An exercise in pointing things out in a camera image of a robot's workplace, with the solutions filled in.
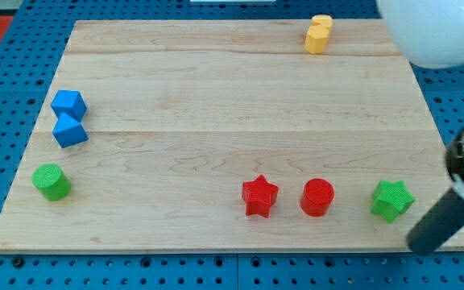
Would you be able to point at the wooden board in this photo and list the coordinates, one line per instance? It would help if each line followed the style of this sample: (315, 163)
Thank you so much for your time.
(181, 113)

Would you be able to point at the green star block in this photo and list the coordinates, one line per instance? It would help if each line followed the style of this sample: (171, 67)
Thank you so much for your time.
(391, 199)

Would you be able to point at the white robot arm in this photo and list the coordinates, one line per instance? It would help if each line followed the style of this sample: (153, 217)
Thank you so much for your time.
(429, 33)

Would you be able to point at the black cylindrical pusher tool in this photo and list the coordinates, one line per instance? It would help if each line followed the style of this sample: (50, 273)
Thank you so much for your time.
(446, 217)

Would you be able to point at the red star block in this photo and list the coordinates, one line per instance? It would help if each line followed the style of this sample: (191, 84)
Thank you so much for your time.
(259, 195)

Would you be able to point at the green cylinder block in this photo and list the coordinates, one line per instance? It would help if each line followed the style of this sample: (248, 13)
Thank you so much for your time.
(51, 181)

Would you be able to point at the rear yellow hexagon block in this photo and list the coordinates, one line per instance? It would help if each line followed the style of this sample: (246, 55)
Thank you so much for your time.
(322, 20)

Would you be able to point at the red cylinder block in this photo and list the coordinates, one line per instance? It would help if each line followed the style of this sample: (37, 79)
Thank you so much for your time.
(317, 197)

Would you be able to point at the front yellow hexagon block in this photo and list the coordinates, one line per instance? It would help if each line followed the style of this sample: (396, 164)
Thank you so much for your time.
(316, 39)

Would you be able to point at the blue cube block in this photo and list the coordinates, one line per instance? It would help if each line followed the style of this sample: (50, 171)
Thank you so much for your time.
(68, 131)
(69, 102)

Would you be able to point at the yellow hexagon block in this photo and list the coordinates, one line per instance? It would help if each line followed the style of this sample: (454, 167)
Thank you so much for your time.
(322, 20)
(316, 39)

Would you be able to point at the upper blue cube block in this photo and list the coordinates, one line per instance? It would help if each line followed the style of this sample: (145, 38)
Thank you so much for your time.
(69, 102)

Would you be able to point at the lower blue cube block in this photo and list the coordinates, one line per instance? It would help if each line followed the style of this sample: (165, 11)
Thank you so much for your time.
(68, 131)

